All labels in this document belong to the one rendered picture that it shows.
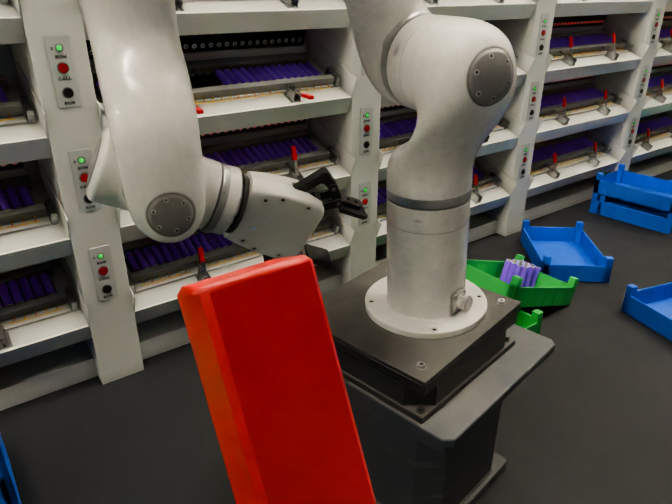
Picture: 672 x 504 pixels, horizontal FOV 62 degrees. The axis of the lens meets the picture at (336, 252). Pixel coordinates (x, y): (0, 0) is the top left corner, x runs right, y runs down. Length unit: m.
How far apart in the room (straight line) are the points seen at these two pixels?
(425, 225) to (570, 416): 0.66
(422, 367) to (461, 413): 0.09
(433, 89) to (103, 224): 0.78
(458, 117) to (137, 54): 0.35
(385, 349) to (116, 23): 0.52
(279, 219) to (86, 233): 0.62
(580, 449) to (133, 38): 1.05
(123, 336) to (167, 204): 0.81
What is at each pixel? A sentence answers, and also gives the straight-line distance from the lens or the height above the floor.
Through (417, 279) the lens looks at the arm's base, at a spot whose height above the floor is 0.43.
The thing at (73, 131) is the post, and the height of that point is 0.57.
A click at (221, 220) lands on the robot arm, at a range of 0.66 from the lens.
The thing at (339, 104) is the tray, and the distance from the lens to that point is 1.44.
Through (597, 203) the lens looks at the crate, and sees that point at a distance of 2.43.
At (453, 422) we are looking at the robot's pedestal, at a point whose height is 0.28.
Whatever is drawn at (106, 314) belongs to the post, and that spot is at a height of 0.17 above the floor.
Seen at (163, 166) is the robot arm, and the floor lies 0.66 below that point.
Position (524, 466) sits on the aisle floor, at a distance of 1.18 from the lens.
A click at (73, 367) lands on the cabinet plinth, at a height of 0.04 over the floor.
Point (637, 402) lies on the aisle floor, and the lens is 1.41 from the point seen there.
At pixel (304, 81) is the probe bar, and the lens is 1.42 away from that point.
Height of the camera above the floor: 0.81
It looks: 25 degrees down
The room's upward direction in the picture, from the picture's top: straight up
